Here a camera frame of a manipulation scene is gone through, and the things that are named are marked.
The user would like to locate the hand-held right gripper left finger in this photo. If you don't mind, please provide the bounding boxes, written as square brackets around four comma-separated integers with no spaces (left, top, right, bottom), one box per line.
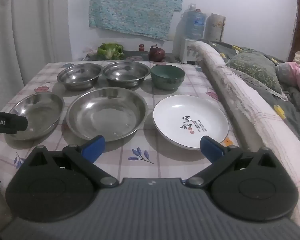
[27,135,120,188]

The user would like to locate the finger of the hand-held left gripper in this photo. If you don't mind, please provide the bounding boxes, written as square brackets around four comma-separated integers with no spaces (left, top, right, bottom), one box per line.
[5,114,28,134]

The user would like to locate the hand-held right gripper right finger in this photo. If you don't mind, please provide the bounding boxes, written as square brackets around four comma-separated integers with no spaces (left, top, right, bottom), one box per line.
[186,135,278,188]

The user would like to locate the shallow steel dish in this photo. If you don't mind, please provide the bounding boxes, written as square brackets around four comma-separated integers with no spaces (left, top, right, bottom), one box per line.
[5,92,65,141]

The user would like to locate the large steel dish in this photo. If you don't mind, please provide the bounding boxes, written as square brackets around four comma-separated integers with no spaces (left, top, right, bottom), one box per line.
[66,87,148,142]

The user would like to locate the white ceramic plate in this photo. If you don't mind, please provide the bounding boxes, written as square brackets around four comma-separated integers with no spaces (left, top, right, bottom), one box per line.
[152,94,230,151]

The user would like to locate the green ceramic bowl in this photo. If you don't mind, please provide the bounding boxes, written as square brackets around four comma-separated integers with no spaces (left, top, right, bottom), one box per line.
[150,64,186,91]

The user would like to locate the white rolled bedding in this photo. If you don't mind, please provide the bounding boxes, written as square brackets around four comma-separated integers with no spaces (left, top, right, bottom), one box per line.
[191,41,300,230]

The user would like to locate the grey quilt with yellow prints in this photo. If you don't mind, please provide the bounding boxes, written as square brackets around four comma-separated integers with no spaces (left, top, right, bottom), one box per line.
[207,40,300,153]

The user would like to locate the green leaf-print pillow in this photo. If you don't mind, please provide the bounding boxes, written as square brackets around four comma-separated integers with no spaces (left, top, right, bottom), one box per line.
[226,49,288,101]

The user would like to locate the white curtain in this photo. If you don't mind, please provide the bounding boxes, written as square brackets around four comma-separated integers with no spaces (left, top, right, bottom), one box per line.
[0,0,72,98]

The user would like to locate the green lettuce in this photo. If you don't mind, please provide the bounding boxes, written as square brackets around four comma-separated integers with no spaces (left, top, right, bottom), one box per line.
[97,43,125,60]

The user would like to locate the dark side table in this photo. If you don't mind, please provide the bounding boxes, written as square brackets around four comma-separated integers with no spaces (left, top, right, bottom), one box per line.
[84,50,177,62]

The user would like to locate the white water dispenser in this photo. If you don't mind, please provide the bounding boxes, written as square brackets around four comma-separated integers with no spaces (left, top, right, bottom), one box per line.
[172,39,203,64]

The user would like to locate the pink clothing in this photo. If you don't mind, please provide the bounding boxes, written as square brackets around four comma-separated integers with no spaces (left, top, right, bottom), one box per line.
[275,61,300,100]

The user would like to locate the rolled printed mat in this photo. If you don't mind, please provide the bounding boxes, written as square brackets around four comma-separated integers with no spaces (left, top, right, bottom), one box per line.
[205,13,226,42]

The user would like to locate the large water jug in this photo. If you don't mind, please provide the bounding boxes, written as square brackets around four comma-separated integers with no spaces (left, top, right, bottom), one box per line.
[181,4,207,40]

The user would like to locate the teal patterned wall cloth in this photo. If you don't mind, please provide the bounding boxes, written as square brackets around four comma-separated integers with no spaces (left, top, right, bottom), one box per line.
[89,0,185,40]

